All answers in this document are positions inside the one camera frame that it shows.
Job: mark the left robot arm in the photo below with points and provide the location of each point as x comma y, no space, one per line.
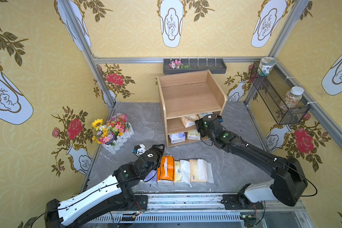
112,194

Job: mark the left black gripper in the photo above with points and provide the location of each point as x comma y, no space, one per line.
154,159

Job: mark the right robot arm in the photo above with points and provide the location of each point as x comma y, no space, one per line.
288,180

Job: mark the cream tissue pack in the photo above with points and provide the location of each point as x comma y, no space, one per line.
188,121

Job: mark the black wire wall basket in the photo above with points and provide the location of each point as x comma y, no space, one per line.
273,89

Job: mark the metal base rail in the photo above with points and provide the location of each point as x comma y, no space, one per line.
187,207

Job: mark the pale yellow tissue pack bottom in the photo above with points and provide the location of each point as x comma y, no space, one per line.
193,135

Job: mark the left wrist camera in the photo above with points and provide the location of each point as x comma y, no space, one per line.
139,150

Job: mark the white purple tissue pack bottom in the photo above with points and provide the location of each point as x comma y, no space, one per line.
177,138

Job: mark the small pink flowers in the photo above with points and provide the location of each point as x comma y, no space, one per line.
177,64

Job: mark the white orange tissue pack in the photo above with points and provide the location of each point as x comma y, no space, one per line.
201,171

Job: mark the green white tissue pack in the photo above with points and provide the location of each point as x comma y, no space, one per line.
205,114

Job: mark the grey wall hook rack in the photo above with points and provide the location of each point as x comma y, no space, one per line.
214,65

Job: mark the colourful flower bouquet planter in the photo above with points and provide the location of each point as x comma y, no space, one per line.
113,133

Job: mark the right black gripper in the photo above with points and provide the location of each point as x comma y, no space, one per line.
204,125

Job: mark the wooden three-tier shelf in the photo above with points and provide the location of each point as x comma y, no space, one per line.
188,94

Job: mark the clear jar with filling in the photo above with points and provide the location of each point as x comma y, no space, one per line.
292,98

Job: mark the white lidded jar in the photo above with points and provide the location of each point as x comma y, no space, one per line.
265,66

